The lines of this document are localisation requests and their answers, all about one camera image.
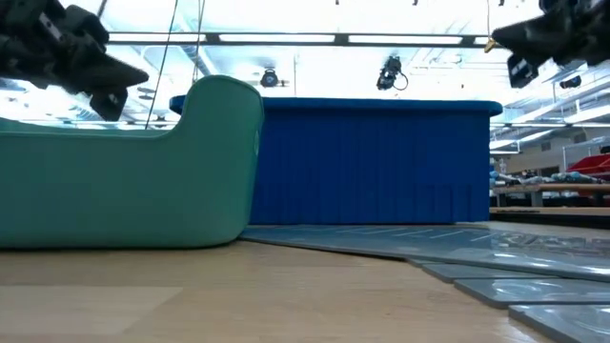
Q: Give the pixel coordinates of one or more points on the black round ceiling device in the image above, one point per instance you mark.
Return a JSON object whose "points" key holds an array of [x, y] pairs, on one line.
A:
{"points": [[269, 77]]}

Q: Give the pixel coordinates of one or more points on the red storage bin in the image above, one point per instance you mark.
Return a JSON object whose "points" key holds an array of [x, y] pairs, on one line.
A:
{"points": [[593, 166]]}

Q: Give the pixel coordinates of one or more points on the large blue plastic bin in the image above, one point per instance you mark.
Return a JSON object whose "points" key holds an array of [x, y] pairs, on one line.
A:
{"points": [[381, 162]]}

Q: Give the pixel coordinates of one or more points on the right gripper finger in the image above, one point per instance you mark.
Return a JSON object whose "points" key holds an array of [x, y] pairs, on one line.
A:
{"points": [[524, 35], [522, 71]]}

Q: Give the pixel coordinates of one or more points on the long grey slotted divider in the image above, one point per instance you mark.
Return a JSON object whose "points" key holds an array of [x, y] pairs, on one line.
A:
{"points": [[429, 245]]}

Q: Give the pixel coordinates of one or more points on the small green plastic basket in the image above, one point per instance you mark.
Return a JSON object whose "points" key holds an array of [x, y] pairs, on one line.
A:
{"points": [[143, 190]]}

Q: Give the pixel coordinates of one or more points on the yellow hanging pendant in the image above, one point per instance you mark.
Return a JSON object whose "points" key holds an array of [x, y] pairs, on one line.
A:
{"points": [[488, 46]]}

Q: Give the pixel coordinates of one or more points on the wooden workbench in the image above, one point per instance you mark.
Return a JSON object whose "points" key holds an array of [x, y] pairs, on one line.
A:
{"points": [[548, 188]]}

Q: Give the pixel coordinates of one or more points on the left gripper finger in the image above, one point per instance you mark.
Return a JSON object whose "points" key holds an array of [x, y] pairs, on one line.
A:
{"points": [[110, 104], [112, 74]]}

